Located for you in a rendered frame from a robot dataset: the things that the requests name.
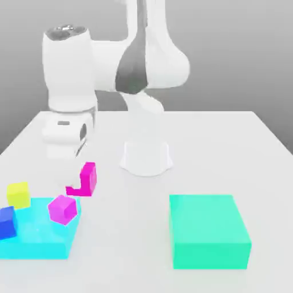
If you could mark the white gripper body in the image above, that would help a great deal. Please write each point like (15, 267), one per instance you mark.
(61, 148)

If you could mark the small magenta cube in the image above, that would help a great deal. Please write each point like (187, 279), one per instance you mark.
(88, 180)

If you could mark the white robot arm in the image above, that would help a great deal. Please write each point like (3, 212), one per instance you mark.
(68, 75)

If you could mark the small pink cube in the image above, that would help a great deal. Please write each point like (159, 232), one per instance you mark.
(60, 209)

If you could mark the small yellow cube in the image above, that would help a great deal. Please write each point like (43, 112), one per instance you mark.
(18, 194)

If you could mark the small blue cube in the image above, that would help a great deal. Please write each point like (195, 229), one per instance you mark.
(6, 223)

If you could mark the large cyan box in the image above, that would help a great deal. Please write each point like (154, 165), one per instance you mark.
(39, 242)

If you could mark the large turquoise box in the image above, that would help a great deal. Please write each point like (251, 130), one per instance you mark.
(206, 224)

